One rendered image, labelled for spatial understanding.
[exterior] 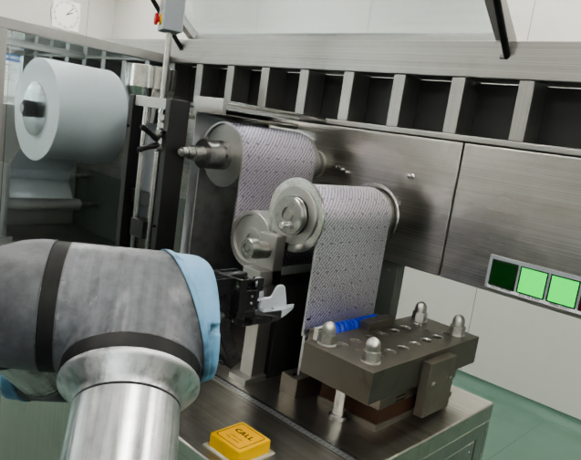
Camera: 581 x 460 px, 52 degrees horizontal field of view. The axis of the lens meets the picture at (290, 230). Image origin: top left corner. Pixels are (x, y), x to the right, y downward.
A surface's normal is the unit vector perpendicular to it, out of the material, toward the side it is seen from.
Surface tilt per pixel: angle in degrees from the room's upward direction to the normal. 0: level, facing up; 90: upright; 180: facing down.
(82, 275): 41
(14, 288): 61
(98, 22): 90
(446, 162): 90
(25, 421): 90
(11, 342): 105
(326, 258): 90
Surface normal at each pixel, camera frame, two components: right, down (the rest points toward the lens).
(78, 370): -0.35, 0.10
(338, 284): 0.72, 0.22
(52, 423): -0.68, 0.02
